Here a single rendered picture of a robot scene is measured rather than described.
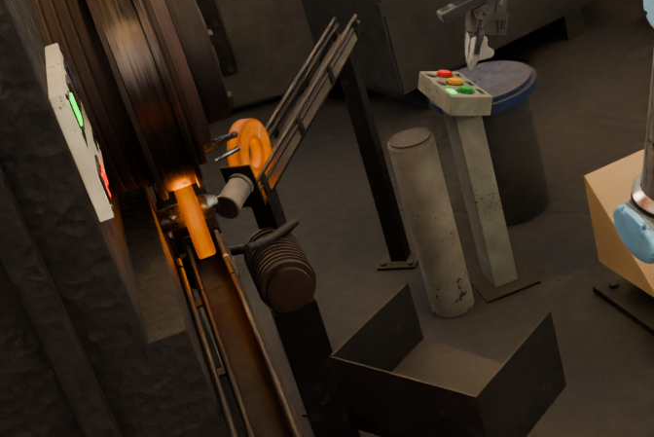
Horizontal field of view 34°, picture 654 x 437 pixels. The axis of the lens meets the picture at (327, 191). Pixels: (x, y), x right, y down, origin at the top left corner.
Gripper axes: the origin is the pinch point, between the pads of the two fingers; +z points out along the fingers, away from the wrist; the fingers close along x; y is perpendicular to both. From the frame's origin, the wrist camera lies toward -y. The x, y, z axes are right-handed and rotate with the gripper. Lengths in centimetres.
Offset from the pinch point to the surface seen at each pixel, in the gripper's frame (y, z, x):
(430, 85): -5.5, 7.9, 10.1
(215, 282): -72, 27, -59
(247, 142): -59, 13, -19
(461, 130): 1.3, 17.8, 2.5
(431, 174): -7.5, 27.8, -2.3
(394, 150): -16.8, 22.2, 0.9
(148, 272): -87, 10, -88
